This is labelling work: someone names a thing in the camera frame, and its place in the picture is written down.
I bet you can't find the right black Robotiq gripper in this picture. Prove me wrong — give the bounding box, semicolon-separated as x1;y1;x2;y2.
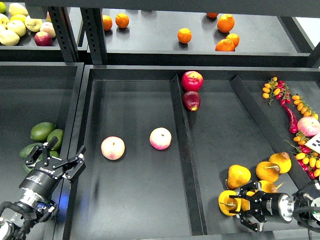
228;181;293;233

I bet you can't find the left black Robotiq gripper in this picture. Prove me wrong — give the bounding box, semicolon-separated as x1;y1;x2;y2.
19;137;86;200

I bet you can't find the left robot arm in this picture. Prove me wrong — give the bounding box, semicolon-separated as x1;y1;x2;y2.
0;136;86;240

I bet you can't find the yellow pear behind right arm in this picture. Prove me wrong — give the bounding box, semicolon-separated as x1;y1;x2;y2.
255;161;281;183

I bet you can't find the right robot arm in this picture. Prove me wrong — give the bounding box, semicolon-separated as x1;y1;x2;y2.
227;181;320;233

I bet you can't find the green avocado under pile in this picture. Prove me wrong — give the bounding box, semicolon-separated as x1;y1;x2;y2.
19;142;43;160

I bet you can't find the yellow pear by divider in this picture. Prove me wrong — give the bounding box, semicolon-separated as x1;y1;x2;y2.
268;152;292;174

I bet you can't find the pale yellow pear front left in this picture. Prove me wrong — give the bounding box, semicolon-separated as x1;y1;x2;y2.
0;29;20;46

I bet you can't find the pink apple left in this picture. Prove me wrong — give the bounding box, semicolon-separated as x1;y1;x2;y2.
100;136;125;161

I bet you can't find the pink apple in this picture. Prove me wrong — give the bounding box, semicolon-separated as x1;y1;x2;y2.
149;127;172;151
100;136;125;161

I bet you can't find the cherry tomato bunch bottom right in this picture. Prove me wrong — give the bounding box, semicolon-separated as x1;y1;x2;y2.
288;131;320;180

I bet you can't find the cherry tomato bunch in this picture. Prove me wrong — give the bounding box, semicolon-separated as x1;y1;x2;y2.
262;76;291;105
288;131;320;180

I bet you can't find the black left tray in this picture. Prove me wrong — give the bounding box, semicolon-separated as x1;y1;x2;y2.
0;61;85;240

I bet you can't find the black tray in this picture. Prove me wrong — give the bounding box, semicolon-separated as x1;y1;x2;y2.
0;61;85;240
53;65;320;240

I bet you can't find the red chili pepper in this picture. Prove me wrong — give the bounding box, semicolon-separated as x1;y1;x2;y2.
283;104;298;134

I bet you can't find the black white marker card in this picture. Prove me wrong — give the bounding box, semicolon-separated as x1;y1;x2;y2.
305;133;320;153

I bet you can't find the pink apple right tray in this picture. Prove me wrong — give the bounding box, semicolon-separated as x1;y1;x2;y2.
297;116;320;137

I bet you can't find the black middle tray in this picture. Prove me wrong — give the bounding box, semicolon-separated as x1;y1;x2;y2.
53;65;320;240

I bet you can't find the orange cherry tomato vine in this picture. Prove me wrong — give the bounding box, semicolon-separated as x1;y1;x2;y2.
291;94;319;120

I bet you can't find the pink apple centre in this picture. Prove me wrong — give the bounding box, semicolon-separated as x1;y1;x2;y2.
149;127;172;151

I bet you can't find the cherry tomato bunch top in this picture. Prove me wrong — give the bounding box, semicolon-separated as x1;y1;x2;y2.
262;76;291;105

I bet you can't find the dark red apple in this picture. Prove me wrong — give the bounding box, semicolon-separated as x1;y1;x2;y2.
182;91;201;112

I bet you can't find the red apple on left shelf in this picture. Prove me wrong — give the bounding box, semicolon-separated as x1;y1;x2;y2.
34;31;53;47

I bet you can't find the bright red apple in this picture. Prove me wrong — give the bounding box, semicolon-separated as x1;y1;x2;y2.
181;70;204;92

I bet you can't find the pale peach on left shelf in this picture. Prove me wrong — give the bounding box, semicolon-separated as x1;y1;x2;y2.
40;22;56;39

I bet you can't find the pale yellow apple with stem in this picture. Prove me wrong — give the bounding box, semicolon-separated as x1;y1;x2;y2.
24;15;43;33

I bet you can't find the orange on shelf left edge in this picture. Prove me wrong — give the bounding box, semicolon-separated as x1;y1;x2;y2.
102;15;113;31

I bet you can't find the orange on shelf behind front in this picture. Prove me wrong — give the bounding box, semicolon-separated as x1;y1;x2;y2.
226;33;240;48

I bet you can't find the orange on shelf centre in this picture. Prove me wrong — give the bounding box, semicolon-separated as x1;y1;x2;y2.
177;28;192;44

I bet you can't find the large orange on shelf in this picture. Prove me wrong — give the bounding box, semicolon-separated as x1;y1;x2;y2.
217;13;235;33

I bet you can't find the orange under top shelf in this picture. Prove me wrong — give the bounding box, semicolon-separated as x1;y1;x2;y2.
206;12;219;19

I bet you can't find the black shelf upright post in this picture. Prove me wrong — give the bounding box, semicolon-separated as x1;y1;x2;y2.
80;7;108;65

